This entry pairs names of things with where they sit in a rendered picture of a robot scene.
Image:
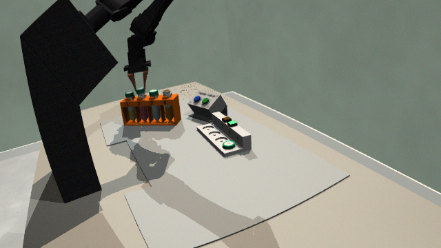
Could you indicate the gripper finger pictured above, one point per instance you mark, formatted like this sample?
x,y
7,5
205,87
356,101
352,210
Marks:
x,y
145,73
131,77

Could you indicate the orange tube holder block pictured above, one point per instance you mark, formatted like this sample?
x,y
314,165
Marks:
x,y
150,101

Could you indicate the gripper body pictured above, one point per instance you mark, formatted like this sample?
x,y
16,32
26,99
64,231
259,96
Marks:
x,y
137,62

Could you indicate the white tray with four round nests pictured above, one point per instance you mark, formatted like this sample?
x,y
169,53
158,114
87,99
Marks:
x,y
224,129

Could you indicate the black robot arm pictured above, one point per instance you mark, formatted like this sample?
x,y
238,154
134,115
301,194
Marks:
x,y
143,26

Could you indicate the grey control panel with blue and green buttons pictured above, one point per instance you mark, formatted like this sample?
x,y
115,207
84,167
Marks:
x,y
206,103

